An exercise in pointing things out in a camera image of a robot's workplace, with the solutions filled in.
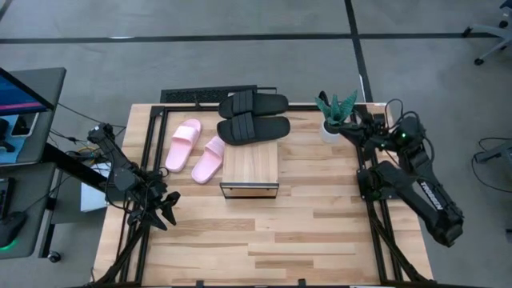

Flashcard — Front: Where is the office chair base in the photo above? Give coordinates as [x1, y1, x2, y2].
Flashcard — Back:
[462, 0, 512, 67]

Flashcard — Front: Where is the green plant in white pot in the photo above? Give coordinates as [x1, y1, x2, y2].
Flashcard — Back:
[314, 90, 358, 145]

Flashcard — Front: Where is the light blue desk mat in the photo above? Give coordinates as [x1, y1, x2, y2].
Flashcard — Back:
[0, 114, 42, 166]

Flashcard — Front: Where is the pink slide sandal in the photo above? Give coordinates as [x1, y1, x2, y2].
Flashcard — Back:
[190, 134, 227, 186]
[165, 118, 202, 174]

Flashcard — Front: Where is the computer monitor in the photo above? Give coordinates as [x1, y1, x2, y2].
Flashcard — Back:
[0, 66, 55, 118]

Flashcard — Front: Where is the grey desk with monitor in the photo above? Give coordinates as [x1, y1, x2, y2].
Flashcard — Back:
[0, 66, 67, 167]

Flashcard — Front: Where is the wooden shelf with black frame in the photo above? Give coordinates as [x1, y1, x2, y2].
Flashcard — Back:
[219, 90, 280, 200]

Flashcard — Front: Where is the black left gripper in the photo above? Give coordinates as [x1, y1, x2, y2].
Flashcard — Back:
[126, 175, 182, 232]

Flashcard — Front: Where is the black keyboard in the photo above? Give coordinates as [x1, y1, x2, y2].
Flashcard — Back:
[0, 178, 15, 220]
[159, 84, 259, 104]

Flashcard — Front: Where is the black aluminium table frame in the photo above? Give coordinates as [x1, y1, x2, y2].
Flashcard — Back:
[94, 102, 432, 288]

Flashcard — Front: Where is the smartphone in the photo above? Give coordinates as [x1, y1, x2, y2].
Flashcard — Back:
[10, 112, 40, 138]

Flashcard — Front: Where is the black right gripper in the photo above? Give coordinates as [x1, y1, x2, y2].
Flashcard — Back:
[338, 119, 396, 153]

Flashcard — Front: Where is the black slide sandal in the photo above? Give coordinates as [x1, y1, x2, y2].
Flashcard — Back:
[218, 90, 290, 120]
[216, 112, 292, 146]

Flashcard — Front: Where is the black computer mouse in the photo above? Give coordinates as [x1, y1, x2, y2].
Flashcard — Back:
[0, 210, 28, 249]

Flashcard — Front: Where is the grey stand leg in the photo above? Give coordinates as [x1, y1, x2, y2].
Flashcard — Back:
[475, 142, 512, 165]

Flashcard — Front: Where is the grey desk with mouse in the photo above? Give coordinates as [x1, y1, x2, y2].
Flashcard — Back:
[0, 162, 58, 261]

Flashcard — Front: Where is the white box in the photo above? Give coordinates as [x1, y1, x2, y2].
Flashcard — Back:
[79, 162, 111, 213]

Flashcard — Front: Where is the black desk beam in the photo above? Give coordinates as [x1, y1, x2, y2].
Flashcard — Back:
[42, 142, 111, 193]

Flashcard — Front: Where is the thin black cable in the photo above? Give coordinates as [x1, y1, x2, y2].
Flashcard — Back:
[58, 102, 127, 130]

